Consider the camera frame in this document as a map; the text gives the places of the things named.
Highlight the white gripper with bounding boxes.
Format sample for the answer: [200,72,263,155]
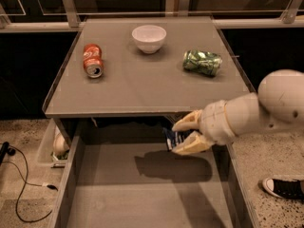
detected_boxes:
[172,100,236,156]

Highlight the dark blue rxbar wrapper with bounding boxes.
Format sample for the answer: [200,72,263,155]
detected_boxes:
[162,127,192,152]

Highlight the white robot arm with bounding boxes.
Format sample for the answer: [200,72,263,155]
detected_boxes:
[173,69,304,155]

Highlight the grey cabinet with counter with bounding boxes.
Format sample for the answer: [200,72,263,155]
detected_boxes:
[43,20,253,138]

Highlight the open grey top drawer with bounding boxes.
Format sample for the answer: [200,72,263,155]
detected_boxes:
[48,136,259,228]

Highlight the crushed green soda can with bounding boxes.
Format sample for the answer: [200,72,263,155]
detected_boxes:
[182,49,222,77]

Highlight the white ceramic bowl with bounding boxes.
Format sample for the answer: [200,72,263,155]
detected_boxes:
[132,25,166,54]

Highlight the black and white sneaker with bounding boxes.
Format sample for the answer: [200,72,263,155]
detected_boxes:
[262,178,304,200]

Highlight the red soda can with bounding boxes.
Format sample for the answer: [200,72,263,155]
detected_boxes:
[83,44,104,78]

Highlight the black device on floor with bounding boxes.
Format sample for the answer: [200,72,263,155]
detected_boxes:
[0,142,15,165]

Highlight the metal railing frame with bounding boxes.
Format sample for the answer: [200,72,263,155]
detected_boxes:
[0,0,304,33]

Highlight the black cable on floor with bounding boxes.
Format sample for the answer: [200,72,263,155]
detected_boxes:
[0,142,59,224]

